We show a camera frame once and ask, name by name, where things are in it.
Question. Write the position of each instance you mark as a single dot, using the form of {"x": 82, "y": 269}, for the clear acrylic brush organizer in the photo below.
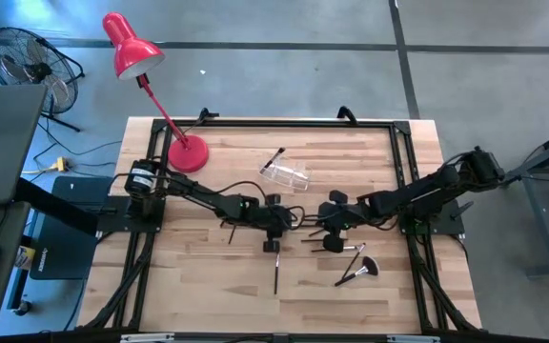
{"x": 289, "y": 177}

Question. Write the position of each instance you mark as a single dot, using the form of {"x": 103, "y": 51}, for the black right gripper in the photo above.
{"x": 346, "y": 215}

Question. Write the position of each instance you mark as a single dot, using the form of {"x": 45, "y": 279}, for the round-head black makeup brush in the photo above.
{"x": 274, "y": 158}

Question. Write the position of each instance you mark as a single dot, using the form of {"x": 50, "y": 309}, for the red desk lamp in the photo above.
{"x": 186, "y": 155}

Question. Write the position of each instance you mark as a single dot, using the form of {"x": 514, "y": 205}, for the fan makeup brush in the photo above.
{"x": 370, "y": 267}

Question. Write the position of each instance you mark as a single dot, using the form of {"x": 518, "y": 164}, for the black spoolie brush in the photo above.
{"x": 315, "y": 240}

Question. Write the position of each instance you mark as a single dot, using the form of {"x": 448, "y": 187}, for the silver metal bracket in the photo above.
{"x": 147, "y": 338}
{"x": 412, "y": 339}

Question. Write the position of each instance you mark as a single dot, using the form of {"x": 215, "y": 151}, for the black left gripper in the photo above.
{"x": 272, "y": 216}

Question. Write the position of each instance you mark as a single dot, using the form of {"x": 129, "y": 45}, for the neighbouring robot workstation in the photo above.
{"x": 539, "y": 228}

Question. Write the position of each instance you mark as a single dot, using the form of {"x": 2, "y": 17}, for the yellow power plug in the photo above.
{"x": 60, "y": 165}

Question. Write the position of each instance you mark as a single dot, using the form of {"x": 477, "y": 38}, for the black diagonal bar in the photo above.
{"x": 55, "y": 207}

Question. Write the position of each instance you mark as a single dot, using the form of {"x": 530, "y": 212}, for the white-tipped makeup brush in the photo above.
{"x": 276, "y": 274}

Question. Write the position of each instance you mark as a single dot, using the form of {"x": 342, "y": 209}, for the small yellow box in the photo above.
{"x": 26, "y": 257}

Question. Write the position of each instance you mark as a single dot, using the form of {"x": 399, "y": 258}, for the dark grey side desk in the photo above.
{"x": 3, "y": 224}

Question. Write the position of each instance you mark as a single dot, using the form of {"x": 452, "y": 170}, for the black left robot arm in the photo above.
{"x": 198, "y": 190}

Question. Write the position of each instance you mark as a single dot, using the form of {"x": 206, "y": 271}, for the grey flat panel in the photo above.
{"x": 3, "y": 143}

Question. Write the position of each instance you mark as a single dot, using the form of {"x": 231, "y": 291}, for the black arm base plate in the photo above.
{"x": 451, "y": 224}
{"x": 112, "y": 219}

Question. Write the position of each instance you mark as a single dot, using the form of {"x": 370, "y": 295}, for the black floor fan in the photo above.
{"x": 31, "y": 71}

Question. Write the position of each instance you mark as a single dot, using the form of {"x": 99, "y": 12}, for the black caster wheel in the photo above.
{"x": 22, "y": 308}

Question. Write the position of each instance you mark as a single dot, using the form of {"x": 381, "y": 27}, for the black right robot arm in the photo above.
{"x": 422, "y": 190}

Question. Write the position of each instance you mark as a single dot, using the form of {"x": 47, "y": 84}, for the black Husky mat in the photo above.
{"x": 72, "y": 252}

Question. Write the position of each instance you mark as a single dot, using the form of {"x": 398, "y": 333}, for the black aluminium table frame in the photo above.
{"x": 274, "y": 124}

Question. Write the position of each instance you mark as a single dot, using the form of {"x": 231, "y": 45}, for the black frame clamp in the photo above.
{"x": 208, "y": 114}

